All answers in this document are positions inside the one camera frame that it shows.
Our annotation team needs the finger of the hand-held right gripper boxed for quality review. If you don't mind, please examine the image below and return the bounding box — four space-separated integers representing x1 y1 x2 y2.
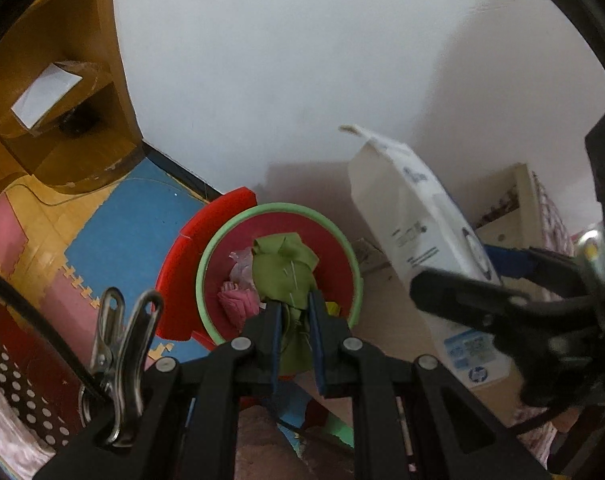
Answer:
410 267 536 342
481 244 581 293

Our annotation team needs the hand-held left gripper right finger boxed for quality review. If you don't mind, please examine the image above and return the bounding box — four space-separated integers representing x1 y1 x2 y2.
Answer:
307 291 551 480

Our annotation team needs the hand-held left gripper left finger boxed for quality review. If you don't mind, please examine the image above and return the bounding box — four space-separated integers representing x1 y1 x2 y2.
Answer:
32 301 284 480

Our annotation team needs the white box with circle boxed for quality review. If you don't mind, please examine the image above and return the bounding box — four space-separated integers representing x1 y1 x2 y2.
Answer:
339 124 514 392

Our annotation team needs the olive green cloth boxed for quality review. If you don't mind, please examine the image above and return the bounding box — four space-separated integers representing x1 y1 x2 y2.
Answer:
251 232 321 376

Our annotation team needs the red bin with green rim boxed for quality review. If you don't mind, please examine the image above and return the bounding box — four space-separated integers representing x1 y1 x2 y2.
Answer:
196 202 364 356

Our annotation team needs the red checked bedsheet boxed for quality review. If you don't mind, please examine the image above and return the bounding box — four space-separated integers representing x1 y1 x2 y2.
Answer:
513 170 603 471

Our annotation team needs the metal spring clip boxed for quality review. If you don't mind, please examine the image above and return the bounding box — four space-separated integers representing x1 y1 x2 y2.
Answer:
80 287 164 448
575 227 605 286

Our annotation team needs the red plastic basin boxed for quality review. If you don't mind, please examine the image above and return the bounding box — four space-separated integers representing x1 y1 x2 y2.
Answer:
154 186 258 343

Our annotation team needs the black polka dot cloth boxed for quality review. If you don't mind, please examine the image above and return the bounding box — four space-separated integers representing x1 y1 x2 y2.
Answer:
0 297 86 453

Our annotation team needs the pink patterned cloth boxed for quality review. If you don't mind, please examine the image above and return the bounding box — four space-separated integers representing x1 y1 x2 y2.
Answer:
0 385 78 480

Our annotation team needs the wooden desk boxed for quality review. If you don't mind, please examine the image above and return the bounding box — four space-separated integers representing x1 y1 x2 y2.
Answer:
0 0 143 196

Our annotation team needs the black cable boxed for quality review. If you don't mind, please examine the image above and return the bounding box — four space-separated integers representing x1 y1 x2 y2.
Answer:
0 265 108 403
505 402 576 436

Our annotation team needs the white wall socket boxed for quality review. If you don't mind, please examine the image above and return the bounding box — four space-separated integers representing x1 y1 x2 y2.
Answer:
353 239 386 273

